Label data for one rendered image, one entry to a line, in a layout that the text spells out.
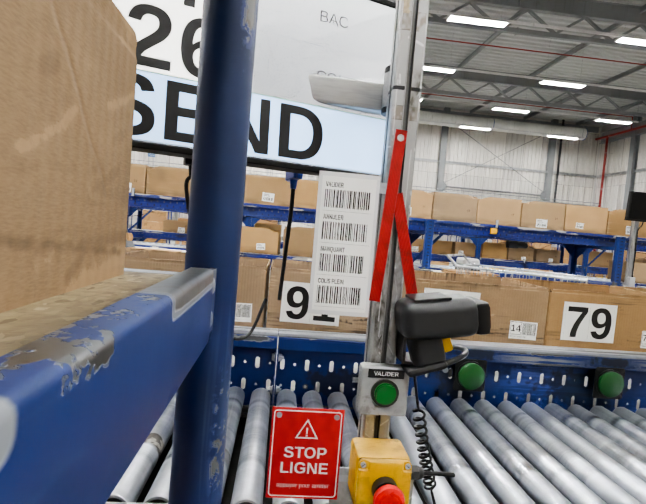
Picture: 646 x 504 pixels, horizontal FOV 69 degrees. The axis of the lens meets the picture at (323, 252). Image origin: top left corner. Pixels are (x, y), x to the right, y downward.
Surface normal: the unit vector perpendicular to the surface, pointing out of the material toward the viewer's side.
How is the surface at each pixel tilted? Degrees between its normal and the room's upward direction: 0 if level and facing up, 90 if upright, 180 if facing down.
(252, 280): 90
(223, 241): 90
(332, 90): 90
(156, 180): 90
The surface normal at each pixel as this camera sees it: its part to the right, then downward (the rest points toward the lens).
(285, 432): 0.08, 0.06
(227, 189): 0.53, 0.09
